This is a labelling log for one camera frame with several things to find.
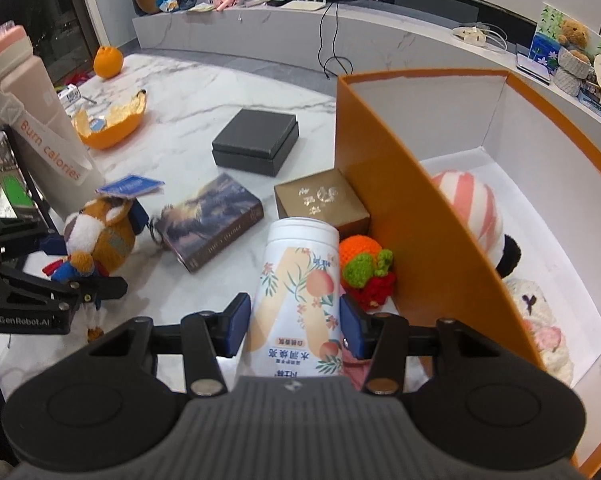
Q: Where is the marble tv console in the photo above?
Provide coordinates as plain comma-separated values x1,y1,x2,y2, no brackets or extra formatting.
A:
133,0,601,136

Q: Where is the white power strip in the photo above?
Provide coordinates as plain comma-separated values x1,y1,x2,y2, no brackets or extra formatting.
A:
453,24,508,51

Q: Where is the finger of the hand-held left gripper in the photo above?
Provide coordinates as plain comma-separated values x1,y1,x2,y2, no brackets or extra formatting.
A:
0,217,64,266
0,265,130,307

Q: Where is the black pompom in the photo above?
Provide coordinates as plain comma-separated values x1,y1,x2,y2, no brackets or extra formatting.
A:
495,234,523,279

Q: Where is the brown plush horse toy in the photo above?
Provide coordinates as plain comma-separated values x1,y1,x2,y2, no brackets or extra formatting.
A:
43,175,164,343

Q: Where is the white peach print canister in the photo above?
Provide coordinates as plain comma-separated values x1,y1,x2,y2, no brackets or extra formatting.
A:
234,217,345,386

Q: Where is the gold gift box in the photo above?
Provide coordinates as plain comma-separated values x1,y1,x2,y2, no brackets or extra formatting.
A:
274,169,371,241

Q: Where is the grey knitted basket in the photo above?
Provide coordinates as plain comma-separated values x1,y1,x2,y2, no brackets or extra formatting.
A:
554,69,583,97
559,49,593,78

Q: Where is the crochet orange fruit toy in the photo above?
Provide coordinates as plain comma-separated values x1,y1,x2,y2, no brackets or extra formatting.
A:
337,235,397,308

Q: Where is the cream knitted plush toy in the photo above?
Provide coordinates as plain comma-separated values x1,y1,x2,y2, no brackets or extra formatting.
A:
504,277,575,386

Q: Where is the black cable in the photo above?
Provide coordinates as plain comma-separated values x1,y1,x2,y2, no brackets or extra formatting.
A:
319,2,353,81

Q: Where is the blue tissue box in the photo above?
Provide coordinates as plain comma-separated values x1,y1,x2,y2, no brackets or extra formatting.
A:
529,34,561,68

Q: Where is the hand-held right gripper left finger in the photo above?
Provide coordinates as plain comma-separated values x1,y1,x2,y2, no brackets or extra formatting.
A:
98,291,254,398

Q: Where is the dark landscape print book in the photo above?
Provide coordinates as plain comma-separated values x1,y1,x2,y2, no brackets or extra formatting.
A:
153,172,265,273

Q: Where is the orange storage box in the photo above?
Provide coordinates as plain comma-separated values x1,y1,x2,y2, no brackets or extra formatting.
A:
334,69,601,480

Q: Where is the pink striped plush ball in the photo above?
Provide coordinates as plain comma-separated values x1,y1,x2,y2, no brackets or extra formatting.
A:
430,170,505,266

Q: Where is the black square box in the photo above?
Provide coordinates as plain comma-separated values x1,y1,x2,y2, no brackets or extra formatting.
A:
211,108,300,177

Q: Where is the floral picture card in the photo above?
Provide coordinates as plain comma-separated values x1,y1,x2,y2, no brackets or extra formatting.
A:
535,4,601,51

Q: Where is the brown teddy bear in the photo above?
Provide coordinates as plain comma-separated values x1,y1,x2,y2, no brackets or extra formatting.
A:
557,19,591,51

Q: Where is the orange citrus fruit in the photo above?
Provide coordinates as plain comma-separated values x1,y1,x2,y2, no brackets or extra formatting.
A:
93,46,124,79

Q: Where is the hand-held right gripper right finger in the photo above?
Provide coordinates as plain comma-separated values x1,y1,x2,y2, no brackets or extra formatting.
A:
339,294,486,397

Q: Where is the orange pomelo peel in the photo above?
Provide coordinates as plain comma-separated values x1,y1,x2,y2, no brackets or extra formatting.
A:
73,91,148,151

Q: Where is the pink water bottle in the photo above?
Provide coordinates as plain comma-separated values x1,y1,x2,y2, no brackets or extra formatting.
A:
0,25,106,216

